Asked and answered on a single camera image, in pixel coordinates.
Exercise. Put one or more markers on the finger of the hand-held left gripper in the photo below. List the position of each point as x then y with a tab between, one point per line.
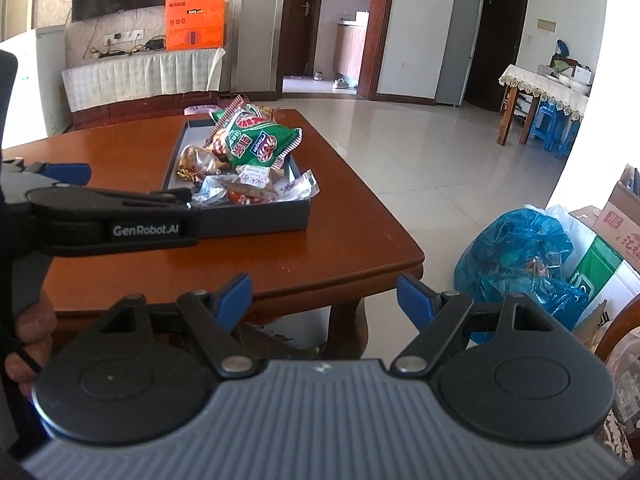
70	173
125	199

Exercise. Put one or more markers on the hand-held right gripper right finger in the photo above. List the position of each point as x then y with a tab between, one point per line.
416	296

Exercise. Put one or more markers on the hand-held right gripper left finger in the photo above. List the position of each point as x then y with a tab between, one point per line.
234	296

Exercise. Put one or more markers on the grey white-lined box tray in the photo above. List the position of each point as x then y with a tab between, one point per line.
250	217

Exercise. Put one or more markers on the clear packet of brown snacks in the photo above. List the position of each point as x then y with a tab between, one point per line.
197	160

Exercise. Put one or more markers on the red brown snack packet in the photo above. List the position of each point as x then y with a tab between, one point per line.
252	194

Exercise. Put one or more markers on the small white candy box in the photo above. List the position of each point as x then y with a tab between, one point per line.
254	175

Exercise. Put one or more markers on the clear packet with white ball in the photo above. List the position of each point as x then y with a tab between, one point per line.
300	186

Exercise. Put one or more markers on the small green snack bag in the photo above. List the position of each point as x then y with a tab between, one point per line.
227	116

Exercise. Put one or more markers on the large green striped chip bag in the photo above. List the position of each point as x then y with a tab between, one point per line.
250	147

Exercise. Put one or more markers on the person's left hand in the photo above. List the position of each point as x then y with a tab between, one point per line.
35	325

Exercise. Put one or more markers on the dark wooden television cabinet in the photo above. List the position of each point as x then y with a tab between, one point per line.
125	112

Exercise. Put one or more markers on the white chest freezer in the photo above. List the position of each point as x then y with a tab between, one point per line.
35	85

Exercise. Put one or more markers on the blue plastic bag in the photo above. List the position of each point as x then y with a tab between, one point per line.
515	260

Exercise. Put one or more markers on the purple plastic bottle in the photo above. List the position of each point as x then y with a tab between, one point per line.
200	109

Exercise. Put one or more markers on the white patterned cabinet cloth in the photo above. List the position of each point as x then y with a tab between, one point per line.
140	77

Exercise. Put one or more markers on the black router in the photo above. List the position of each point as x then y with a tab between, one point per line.
156	44

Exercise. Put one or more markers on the green white carton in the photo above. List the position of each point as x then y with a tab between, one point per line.
600	275

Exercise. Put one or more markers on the orange gift box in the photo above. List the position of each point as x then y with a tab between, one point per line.
195	22

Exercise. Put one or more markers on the wooden chair with patterned cushion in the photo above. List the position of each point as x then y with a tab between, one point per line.
622	360

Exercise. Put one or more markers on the blue plastic stool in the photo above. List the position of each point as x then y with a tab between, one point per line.
570	135
547	122

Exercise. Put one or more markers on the brown cardboard box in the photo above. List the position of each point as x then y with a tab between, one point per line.
622	220

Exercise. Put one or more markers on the dining table with lace cloth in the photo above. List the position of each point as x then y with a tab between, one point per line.
540	87

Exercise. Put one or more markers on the brown wooden door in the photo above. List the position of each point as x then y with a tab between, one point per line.
295	20

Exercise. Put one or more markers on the silver refrigerator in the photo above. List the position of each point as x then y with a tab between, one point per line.
457	45

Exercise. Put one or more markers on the wooden kitchen base cabinet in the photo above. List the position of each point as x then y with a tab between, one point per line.
350	50

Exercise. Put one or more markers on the dark brown door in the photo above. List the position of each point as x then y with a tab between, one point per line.
502	50

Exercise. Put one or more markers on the white wall socket strip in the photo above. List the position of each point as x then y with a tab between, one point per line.
124	36

